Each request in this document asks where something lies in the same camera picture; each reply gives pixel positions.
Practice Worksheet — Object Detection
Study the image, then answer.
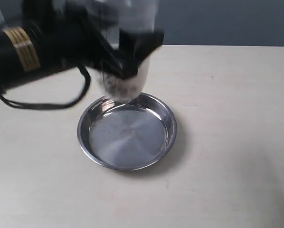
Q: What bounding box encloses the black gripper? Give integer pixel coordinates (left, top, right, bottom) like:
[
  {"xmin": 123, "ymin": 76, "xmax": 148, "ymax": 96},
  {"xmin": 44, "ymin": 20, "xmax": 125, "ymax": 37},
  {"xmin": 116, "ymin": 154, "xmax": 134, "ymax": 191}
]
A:
[{"xmin": 22, "ymin": 0, "xmax": 164, "ymax": 80}]

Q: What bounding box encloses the clear plastic shaker bottle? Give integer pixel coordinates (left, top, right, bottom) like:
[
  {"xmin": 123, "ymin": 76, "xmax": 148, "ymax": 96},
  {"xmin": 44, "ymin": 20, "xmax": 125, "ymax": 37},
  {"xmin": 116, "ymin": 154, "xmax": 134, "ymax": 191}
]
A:
[{"xmin": 98, "ymin": 0, "xmax": 160, "ymax": 102}]

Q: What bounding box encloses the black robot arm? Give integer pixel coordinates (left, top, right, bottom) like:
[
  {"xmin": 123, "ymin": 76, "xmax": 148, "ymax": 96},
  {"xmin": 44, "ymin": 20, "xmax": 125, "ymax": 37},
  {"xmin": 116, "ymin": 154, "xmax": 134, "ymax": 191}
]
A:
[{"xmin": 0, "ymin": 0, "xmax": 164, "ymax": 110}]

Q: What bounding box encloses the round stainless steel tray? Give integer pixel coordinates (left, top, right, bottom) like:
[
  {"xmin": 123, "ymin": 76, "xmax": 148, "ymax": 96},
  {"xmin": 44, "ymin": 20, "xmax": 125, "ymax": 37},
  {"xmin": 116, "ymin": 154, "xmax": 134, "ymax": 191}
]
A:
[{"xmin": 77, "ymin": 93, "xmax": 178, "ymax": 171}]

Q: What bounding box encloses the black cable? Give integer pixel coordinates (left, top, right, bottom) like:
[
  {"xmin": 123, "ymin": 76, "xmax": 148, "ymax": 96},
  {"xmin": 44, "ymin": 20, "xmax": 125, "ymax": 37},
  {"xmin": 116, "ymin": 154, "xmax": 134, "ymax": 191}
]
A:
[{"xmin": 0, "ymin": 65, "xmax": 92, "ymax": 111}]

